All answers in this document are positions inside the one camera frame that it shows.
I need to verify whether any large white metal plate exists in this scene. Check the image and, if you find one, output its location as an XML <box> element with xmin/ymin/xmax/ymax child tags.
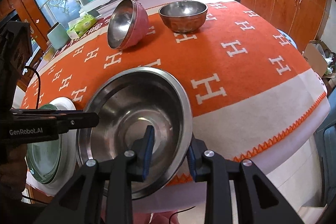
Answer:
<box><xmin>26</xmin><ymin>97</ymin><xmax>79</xmax><ymax>197</ymax></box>

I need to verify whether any green ceramic plate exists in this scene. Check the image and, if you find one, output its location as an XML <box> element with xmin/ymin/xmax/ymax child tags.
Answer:
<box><xmin>25</xmin><ymin>103</ymin><xmax>64</xmax><ymax>184</ymax></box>

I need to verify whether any large steel bowl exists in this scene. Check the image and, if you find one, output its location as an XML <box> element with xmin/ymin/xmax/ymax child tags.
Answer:
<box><xmin>76</xmin><ymin>67</ymin><xmax>193</xmax><ymax>200</ymax></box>

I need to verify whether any medium steel bowl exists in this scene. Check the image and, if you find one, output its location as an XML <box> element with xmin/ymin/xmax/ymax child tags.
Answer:
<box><xmin>107</xmin><ymin>0</ymin><xmax>149</xmax><ymax>51</ymax></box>

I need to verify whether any small steel bowl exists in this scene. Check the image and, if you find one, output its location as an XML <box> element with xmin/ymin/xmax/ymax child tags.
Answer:
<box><xmin>158</xmin><ymin>0</ymin><xmax>208</xmax><ymax>34</ymax></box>

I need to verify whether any person's left hand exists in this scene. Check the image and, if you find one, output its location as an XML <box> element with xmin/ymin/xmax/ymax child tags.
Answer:
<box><xmin>1</xmin><ymin>144</ymin><xmax>27</xmax><ymax>200</ymax></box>

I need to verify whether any yellow round tin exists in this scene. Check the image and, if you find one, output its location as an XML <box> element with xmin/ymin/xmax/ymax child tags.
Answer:
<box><xmin>43</xmin><ymin>46</ymin><xmax>56</xmax><ymax>62</ymax></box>

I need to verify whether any mint green canister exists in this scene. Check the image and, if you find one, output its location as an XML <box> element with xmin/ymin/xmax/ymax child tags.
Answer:
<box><xmin>47</xmin><ymin>22</ymin><xmax>70</xmax><ymax>50</ymax></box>

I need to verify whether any orange H-pattern blanket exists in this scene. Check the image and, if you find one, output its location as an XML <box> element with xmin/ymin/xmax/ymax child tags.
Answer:
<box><xmin>21</xmin><ymin>1</ymin><xmax>330</xmax><ymax>172</ymax></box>

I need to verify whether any green tissue pack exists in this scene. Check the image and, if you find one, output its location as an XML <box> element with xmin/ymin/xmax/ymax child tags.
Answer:
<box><xmin>67</xmin><ymin>14</ymin><xmax>96</xmax><ymax>40</ymax></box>

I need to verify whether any cardboard box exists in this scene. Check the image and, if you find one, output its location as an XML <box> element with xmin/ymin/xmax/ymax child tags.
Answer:
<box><xmin>302</xmin><ymin>40</ymin><xmax>334</xmax><ymax>77</ymax></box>

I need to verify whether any blue plastic stool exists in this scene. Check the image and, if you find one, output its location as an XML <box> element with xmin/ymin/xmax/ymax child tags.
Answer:
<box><xmin>277</xmin><ymin>29</ymin><xmax>298</xmax><ymax>49</ymax></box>

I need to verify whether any black cable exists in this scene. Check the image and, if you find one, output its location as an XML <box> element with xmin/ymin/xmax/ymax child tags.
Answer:
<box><xmin>23</xmin><ymin>65</ymin><xmax>42</xmax><ymax>110</ymax></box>

